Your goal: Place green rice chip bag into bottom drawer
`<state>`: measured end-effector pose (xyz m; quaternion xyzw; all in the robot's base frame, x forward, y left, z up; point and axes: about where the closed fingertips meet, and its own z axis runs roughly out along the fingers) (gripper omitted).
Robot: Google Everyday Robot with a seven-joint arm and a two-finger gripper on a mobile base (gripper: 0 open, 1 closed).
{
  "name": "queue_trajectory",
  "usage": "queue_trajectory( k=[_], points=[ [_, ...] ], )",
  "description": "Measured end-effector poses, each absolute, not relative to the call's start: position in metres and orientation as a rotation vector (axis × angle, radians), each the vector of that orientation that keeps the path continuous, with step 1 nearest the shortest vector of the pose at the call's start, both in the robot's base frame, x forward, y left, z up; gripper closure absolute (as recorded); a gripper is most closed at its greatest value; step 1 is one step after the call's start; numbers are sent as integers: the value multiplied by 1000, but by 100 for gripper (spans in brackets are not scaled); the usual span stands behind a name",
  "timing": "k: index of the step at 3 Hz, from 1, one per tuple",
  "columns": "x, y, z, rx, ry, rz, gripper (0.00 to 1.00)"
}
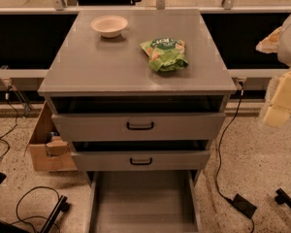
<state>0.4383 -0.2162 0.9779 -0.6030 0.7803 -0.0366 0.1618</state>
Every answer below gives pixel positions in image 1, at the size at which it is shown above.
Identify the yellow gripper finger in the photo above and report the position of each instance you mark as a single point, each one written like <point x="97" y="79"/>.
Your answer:
<point x="279" y="108"/>
<point x="270" y="43"/>

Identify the green rice chip bag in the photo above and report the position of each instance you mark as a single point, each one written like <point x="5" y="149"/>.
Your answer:
<point x="165" y="54"/>

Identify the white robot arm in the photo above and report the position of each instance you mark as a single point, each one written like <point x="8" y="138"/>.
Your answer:
<point x="283" y="56"/>

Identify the grey drawer cabinet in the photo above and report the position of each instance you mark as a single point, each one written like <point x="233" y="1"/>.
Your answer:
<point x="93" y="75"/>

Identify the middle grey drawer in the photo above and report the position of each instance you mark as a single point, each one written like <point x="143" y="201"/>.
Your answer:
<point x="148" y="160"/>

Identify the grey drawer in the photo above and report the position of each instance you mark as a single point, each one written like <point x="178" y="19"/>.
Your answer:
<point x="138" y="127"/>
<point x="148" y="160"/>
<point x="143" y="202"/>

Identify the top grey drawer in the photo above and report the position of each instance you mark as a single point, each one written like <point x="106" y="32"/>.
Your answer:
<point x="138" y="127"/>

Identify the bottom grey drawer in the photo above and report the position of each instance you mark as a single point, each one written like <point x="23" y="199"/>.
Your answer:
<point x="143" y="202"/>

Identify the black stand leg right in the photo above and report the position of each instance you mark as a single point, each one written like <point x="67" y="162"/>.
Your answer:
<point x="282" y="198"/>

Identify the black stand leg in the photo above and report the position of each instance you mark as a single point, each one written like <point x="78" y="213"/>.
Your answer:
<point x="62" y="206"/>
<point x="282" y="198"/>

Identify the black power adapter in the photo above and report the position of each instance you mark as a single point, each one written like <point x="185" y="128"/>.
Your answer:
<point x="244" y="206"/>

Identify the white paper bowl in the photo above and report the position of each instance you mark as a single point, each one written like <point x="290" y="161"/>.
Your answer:
<point x="109" y="26"/>

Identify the brown cardboard box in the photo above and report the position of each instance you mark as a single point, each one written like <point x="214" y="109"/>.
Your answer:
<point x="47" y="150"/>

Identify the black stand leg left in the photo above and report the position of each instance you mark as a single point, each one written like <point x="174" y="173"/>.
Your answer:
<point x="62" y="206"/>

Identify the metal railing frame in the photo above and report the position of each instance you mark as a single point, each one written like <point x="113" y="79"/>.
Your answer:
<point x="30" y="41"/>

